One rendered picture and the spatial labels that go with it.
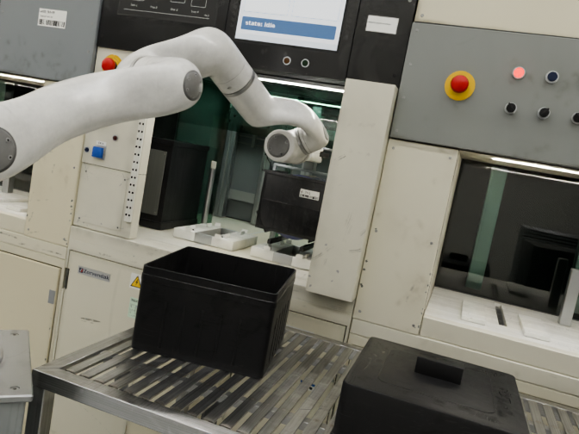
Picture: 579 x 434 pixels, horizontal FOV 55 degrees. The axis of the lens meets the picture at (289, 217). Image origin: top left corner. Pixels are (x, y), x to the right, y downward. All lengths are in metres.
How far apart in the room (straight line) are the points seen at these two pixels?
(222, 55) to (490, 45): 0.61
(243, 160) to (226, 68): 1.23
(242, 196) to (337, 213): 1.14
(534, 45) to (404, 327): 0.72
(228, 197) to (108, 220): 0.88
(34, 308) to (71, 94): 1.00
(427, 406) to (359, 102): 0.74
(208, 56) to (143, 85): 0.20
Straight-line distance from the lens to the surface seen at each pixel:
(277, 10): 1.52
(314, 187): 1.62
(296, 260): 1.65
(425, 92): 1.38
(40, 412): 1.09
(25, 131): 0.96
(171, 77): 1.09
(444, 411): 0.92
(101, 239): 1.72
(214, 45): 1.24
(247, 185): 2.45
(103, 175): 1.71
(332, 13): 1.47
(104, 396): 0.99
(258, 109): 1.34
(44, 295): 1.87
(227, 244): 1.73
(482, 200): 1.82
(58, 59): 1.83
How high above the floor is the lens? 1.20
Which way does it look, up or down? 6 degrees down
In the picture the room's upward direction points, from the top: 11 degrees clockwise
